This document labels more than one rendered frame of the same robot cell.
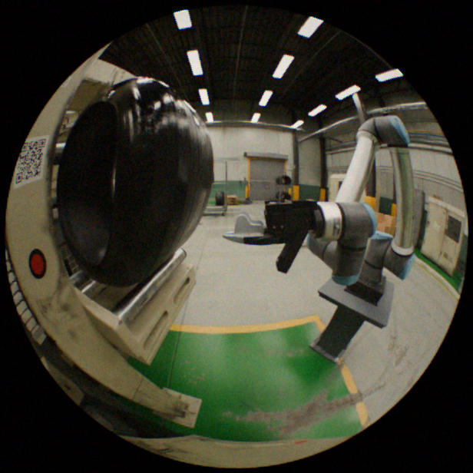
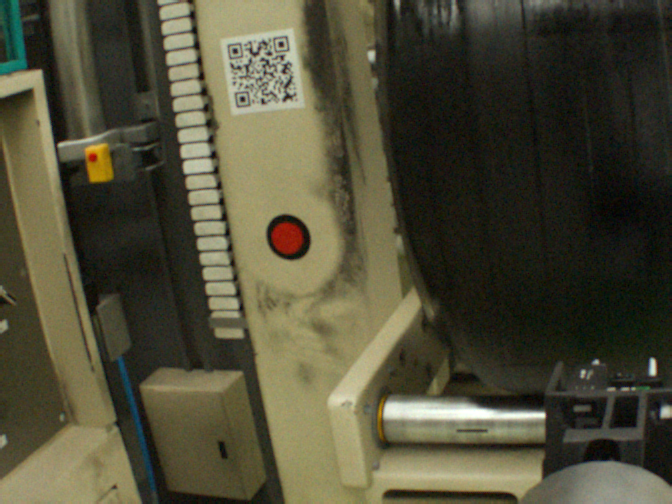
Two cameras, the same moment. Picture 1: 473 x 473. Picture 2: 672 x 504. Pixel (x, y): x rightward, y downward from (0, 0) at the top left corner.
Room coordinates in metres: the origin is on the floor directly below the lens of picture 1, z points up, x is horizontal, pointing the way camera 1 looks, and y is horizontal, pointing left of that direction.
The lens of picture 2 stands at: (0.30, -0.50, 1.29)
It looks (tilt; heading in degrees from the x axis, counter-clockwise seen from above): 17 degrees down; 105
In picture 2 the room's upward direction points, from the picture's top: 9 degrees counter-clockwise
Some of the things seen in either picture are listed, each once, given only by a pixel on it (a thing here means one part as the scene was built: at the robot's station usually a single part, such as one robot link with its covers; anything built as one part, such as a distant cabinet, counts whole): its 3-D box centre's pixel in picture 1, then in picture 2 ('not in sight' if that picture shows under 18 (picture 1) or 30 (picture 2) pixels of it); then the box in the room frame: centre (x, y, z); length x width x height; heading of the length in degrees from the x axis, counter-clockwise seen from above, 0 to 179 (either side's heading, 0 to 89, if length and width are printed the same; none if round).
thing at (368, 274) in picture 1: (372, 269); not in sight; (0.54, -0.79, 0.73); 0.19 x 0.19 x 0.10
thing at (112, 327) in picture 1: (81, 305); (411, 355); (0.13, 0.37, 0.90); 0.40 x 0.03 x 0.10; 83
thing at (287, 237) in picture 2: (37, 263); (289, 236); (0.04, 0.30, 1.06); 0.03 x 0.02 x 0.03; 173
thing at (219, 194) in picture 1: (209, 189); not in sight; (5.74, 0.99, 0.96); 1.33 x 0.64 x 1.92; 91
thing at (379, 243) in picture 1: (380, 247); not in sight; (0.53, -0.80, 0.87); 0.17 x 0.15 x 0.18; 7
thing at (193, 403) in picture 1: (176, 407); not in sight; (0.05, 0.36, 0.02); 0.27 x 0.27 x 0.04; 83
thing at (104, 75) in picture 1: (109, 91); not in sight; (0.47, 0.63, 1.71); 0.61 x 0.25 x 0.15; 173
